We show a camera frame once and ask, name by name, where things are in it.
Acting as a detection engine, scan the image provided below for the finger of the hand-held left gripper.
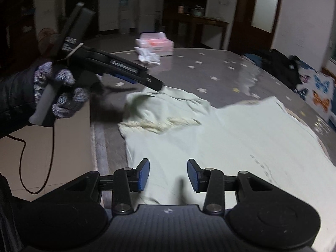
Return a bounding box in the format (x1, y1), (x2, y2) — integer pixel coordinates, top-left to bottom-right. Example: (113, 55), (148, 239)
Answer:
(101, 68), (164, 91)
(87, 47), (149, 75)

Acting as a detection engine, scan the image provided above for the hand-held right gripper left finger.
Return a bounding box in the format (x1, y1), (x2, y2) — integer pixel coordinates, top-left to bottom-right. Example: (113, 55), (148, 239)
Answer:
(62, 158), (151, 214)

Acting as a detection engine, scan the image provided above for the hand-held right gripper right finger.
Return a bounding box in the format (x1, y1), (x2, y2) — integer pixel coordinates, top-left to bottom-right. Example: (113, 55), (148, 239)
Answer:
(187, 159), (277, 215)

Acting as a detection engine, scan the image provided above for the pale green garment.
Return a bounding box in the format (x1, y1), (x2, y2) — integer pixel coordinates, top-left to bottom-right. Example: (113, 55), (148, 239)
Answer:
(118, 87), (336, 252)

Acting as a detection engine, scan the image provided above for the person's left forearm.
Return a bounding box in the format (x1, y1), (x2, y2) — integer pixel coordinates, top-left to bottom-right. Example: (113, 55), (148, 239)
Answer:
(0, 66), (37, 138)

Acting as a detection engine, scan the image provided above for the person's left hand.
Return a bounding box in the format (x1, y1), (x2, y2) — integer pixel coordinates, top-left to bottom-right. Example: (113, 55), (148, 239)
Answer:
(33, 62), (88, 118)

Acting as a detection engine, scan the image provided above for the crumpled white tissue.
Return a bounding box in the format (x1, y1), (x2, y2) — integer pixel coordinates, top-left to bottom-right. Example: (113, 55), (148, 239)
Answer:
(134, 47), (162, 65)

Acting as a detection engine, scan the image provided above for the pink standing fan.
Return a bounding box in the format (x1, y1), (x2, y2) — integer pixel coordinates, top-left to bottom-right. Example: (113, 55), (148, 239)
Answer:
(37, 28), (57, 55)

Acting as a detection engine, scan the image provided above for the pink tissue pack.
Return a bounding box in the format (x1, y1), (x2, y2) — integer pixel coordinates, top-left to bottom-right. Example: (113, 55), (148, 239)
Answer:
(135, 32), (175, 56)

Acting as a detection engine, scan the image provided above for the water dispenser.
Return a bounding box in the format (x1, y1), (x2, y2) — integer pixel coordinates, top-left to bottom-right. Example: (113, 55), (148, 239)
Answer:
(119, 0), (131, 34)

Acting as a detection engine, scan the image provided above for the dark wooden shelf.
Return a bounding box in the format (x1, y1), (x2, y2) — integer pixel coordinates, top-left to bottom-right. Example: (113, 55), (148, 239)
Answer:
(16, 0), (36, 66)

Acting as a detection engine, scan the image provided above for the white refrigerator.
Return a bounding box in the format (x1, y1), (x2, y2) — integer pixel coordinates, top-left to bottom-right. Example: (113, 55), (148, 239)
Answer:
(137, 0), (162, 33)

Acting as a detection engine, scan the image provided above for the grey star-print tablecloth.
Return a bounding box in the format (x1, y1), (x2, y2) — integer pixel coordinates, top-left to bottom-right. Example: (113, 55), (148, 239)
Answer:
(89, 47), (336, 216)

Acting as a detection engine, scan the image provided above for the dark wooden desk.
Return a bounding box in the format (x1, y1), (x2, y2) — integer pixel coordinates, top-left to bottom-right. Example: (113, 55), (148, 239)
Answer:
(163, 13), (230, 50)

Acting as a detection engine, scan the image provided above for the blue sofa bench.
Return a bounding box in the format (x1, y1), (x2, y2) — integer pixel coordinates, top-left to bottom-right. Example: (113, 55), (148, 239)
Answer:
(241, 53), (263, 67)

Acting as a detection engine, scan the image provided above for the brown door with frosted glass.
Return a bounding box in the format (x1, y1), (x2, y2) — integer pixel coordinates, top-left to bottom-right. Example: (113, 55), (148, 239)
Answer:
(228, 0), (284, 55)

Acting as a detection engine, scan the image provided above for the black jacket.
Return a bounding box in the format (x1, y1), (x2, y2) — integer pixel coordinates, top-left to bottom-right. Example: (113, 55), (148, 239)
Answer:
(256, 49), (302, 90)

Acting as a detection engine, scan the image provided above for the person's dark striped clothing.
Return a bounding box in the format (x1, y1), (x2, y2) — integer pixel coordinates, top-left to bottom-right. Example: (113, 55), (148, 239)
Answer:
(0, 173), (27, 252)

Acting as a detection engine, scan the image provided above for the butterfly print pillow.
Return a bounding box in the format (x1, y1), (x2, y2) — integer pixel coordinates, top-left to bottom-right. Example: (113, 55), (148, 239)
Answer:
(294, 58), (336, 126)

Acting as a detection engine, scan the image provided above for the black cable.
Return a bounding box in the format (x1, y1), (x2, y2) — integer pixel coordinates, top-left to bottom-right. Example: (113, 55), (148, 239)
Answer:
(7, 125), (55, 194)

